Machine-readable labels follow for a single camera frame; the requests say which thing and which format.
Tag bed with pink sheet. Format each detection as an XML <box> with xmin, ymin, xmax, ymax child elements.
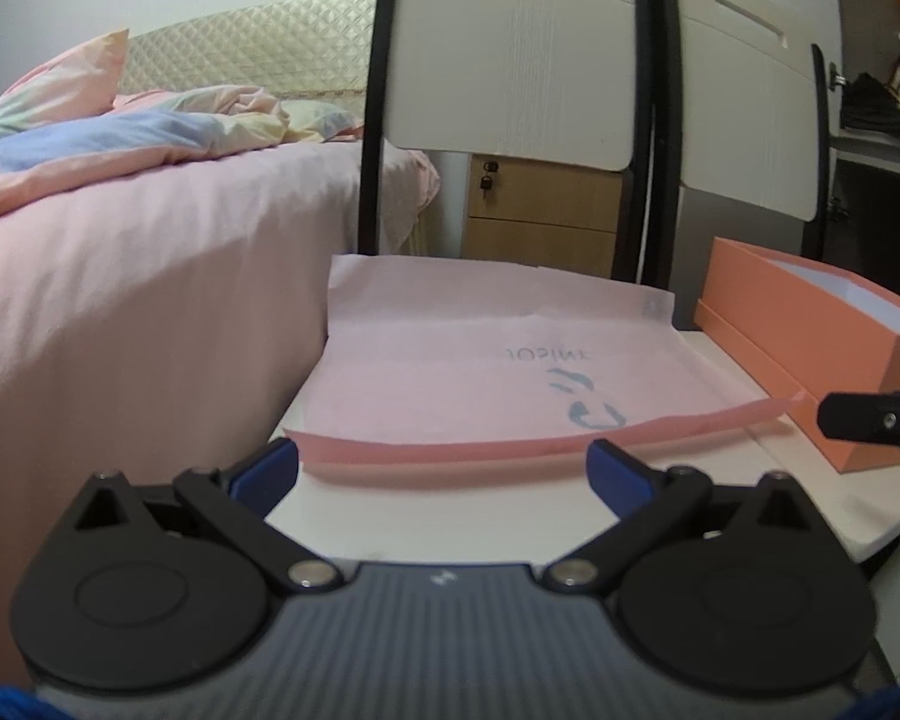
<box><xmin>0</xmin><ymin>142</ymin><xmax>442</xmax><ymax>691</ymax></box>

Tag cream quilted headboard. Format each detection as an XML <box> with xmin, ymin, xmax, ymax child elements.
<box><xmin>116</xmin><ymin>0</ymin><xmax>380</xmax><ymax>102</ymax></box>

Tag wooden bedside cabinet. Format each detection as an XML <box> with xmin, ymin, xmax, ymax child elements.
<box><xmin>461</xmin><ymin>150</ymin><xmax>627</xmax><ymax>282</ymax></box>

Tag floral pillow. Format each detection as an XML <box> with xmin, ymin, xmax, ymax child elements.
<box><xmin>280</xmin><ymin>99</ymin><xmax>365</xmax><ymax>143</ymax></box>

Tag pastel patchwork quilt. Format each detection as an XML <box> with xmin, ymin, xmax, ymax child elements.
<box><xmin>0</xmin><ymin>86</ymin><xmax>365</xmax><ymax>226</ymax></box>

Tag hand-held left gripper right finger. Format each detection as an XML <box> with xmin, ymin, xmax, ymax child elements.
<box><xmin>544</xmin><ymin>441</ymin><xmax>826</xmax><ymax>595</ymax></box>

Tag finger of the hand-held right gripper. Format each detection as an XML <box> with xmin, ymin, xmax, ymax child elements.
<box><xmin>816</xmin><ymin>388</ymin><xmax>900</xmax><ymax>458</ymax></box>

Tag orange cardboard box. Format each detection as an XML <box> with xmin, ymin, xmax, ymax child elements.
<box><xmin>694</xmin><ymin>236</ymin><xmax>900</xmax><ymax>475</ymax></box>

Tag white folding chair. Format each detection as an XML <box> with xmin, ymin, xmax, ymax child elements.
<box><xmin>356</xmin><ymin>0</ymin><xmax>657</xmax><ymax>286</ymax></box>
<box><xmin>649</xmin><ymin>0</ymin><xmax>833</xmax><ymax>293</ymax></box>

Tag pink pastel pillow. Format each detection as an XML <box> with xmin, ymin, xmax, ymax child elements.
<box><xmin>0</xmin><ymin>28</ymin><xmax>131</xmax><ymax>143</ymax></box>

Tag white wardrobe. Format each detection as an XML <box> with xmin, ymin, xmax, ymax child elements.
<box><xmin>690</xmin><ymin>0</ymin><xmax>900</xmax><ymax>316</ymax></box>

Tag dark folded clothes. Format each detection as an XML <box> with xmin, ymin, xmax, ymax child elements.
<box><xmin>840</xmin><ymin>73</ymin><xmax>900</xmax><ymax>132</ymax></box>

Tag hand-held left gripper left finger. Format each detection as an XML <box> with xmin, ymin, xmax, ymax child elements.
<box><xmin>73</xmin><ymin>436</ymin><xmax>344</xmax><ymax>595</ymax></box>

